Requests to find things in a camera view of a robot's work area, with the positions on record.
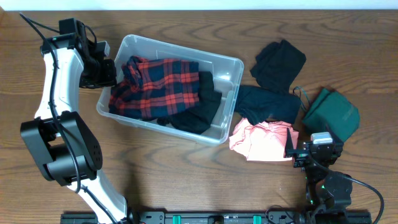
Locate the dark teal garment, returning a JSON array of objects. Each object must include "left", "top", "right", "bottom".
[{"left": 234, "top": 85, "right": 307, "bottom": 125}]

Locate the red plaid flannel shirt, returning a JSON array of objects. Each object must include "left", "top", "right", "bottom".
[{"left": 108, "top": 56, "right": 200, "bottom": 120}]

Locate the green garment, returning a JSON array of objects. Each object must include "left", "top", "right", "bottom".
[{"left": 302, "top": 88, "right": 360, "bottom": 142}]

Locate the black cloth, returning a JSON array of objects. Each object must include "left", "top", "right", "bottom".
[{"left": 157, "top": 72, "right": 222, "bottom": 134}]

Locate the pink garment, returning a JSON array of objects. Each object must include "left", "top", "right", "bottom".
[{"left": 229, "top": 118, "right": 299, "bottom": 162}]

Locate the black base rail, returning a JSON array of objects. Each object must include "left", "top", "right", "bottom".
[{"left": 60, "top": 210, "right": 373, "bottom": 224}]

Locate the black garment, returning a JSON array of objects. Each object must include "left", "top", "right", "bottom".
[{"left": 250, "top": 40, "right": 307, "bottom": 95}]

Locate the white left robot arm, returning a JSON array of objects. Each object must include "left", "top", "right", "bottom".
[{"left": 21, "top": 18, "right": 294, "bottom": 223}]

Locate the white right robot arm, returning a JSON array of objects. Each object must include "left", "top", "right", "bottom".
[{"left": 284, "top": 140, "right": 353, "bottom": 223}]

